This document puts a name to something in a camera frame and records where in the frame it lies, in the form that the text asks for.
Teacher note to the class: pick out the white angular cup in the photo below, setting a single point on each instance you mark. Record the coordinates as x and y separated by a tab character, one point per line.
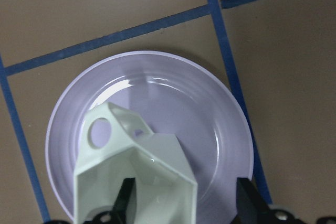
116	144

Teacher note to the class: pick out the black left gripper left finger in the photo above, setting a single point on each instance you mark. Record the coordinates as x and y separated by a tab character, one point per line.
119	210

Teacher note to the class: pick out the lilac plate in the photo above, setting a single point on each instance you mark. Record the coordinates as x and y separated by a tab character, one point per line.
173	95

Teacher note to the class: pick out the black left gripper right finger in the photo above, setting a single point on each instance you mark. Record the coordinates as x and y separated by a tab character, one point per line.
251	207

